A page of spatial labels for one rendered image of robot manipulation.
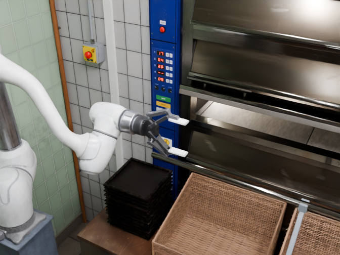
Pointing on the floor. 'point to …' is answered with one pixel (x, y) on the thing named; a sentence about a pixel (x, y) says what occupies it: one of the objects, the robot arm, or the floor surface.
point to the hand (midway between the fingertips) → (183, 138)
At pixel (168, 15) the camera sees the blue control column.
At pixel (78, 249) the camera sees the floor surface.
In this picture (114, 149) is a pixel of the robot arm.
